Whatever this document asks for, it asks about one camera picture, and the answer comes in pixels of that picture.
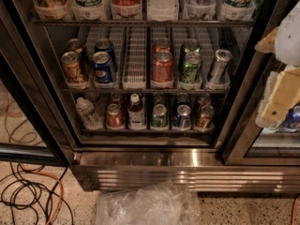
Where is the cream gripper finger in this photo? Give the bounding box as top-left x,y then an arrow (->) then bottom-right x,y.
255,27 -> 278,53
255,66 -> 300,128

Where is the red coke can front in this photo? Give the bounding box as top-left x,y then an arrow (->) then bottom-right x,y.
152,51 -> 173,83

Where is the red coke can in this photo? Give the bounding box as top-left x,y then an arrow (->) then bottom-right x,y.
152,51 -> 173,83
153,37 -> 172,53

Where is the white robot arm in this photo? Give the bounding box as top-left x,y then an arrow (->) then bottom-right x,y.
255,1 -> 300,128

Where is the blue can right fridge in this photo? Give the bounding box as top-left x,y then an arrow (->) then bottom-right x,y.
281,105 -> 300,132

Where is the silver slim can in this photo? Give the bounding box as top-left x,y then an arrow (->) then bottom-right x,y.
207,49 -> 233,84

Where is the green soda can rear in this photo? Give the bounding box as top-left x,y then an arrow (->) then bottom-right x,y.
180,38 -> 201,60

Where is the green soda can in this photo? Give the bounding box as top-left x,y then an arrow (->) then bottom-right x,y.
180,38 -> 201,60
179,52 -> 203,84

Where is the copper can bottom shelf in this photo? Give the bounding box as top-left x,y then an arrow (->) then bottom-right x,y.
195,105 -> 216,128

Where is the green soda can front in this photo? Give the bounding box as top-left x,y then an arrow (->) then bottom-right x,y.
179,52 -> 203,84

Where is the blue can bottom shelf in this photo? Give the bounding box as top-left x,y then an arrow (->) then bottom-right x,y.
172,104 -> 191,129

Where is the red coke can rear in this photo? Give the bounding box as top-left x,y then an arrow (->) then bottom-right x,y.
153,37 -> 172,53

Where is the green can bottom shelf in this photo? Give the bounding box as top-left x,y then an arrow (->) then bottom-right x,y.
152,104 -> 168,128

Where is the stainless steel fridge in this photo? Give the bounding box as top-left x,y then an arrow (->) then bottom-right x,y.
0,0 -> 300,193

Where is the blue pepsi can rear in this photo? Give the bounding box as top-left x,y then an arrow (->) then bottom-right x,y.
94,37 -> 118,71

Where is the blue pepsi can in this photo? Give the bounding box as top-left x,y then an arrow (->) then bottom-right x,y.
94,37 -> 118,71
92,52 -> 116,83

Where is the blue pepsi can front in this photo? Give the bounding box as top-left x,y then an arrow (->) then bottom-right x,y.
92,52 -> 116,83

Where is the red can bottom shelf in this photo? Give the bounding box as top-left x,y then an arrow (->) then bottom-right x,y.
106,104 -> 124,128

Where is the gold brown can rear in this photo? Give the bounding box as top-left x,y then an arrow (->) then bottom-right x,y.
66,37 -> 92,73

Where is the gold brown can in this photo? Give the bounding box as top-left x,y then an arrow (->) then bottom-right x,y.
61,51 -> 88,83
66,37 -> 92,73

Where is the gold brown can front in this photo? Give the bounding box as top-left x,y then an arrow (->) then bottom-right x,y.
61,51 -> 88,83

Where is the dark juice bottle white cap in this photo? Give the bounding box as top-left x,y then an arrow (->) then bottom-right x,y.
127,93 -> 145,130

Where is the clear plastic bag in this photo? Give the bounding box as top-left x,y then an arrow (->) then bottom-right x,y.
95,182 -> 201,225

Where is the clear water bottle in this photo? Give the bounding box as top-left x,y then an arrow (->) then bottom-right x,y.
76,97 -> 102,130

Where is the orange cable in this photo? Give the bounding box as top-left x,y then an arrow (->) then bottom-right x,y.
19,162 -> 65,225

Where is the black cable bundle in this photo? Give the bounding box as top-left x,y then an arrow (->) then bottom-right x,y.
0,161 -> 75,225

